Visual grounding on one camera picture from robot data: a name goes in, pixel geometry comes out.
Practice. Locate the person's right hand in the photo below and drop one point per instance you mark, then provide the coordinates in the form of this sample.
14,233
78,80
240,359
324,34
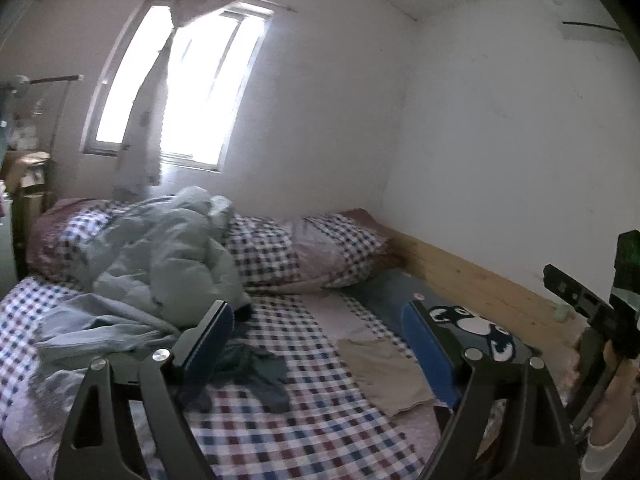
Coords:
617,403

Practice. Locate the stacked cardboard boxes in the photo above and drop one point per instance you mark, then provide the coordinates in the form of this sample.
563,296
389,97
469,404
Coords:
25,175

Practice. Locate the dark teal garment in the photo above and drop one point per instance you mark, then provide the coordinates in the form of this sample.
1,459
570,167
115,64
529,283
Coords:
220,360

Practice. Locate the dark teal penguin pillow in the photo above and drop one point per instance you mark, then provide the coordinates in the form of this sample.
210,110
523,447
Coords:
387,293

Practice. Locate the plaid folded quilt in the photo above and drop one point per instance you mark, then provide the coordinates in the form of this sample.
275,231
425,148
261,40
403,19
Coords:
308,254

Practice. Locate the teal plush toy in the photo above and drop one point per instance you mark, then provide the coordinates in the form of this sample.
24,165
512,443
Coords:
11,90

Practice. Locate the window with curtain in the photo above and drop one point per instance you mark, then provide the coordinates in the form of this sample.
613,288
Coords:
171,88

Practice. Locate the tan khaki garment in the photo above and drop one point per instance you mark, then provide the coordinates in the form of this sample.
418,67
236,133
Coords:
388,379

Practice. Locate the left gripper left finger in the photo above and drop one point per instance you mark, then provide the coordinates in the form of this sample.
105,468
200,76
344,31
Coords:
99,440

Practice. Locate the light blue grey garment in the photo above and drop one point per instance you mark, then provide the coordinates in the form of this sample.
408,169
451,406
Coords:
84,328

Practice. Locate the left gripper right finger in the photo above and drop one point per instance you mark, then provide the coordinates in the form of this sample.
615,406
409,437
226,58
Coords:
506,419

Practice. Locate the wooden headboard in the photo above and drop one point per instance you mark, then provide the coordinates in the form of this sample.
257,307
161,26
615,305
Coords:
512,306

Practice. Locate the black clothes rack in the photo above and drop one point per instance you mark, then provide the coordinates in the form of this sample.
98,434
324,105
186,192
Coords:
48,112

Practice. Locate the plaid checkered bed sheet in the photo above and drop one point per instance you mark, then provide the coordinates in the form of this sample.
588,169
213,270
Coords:
330,432

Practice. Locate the plaid pillow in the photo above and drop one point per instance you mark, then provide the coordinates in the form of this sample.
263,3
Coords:
57,240

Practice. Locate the white sleeve forearm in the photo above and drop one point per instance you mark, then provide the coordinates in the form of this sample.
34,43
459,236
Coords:
598,459

